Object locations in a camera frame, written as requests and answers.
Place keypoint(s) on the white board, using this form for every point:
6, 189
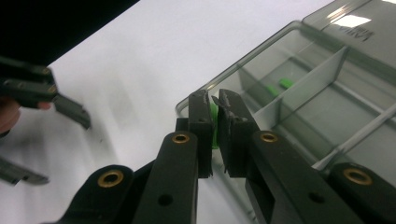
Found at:
140, 62

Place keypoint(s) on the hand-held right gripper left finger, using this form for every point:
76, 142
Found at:
202, 137

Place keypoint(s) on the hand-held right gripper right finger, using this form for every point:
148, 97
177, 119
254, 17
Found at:
235, 140

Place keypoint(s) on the grey transparent organizer box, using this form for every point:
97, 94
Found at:
311, 124

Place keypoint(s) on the small green block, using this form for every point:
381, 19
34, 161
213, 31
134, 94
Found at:
214, 124
286, 83
272, 90

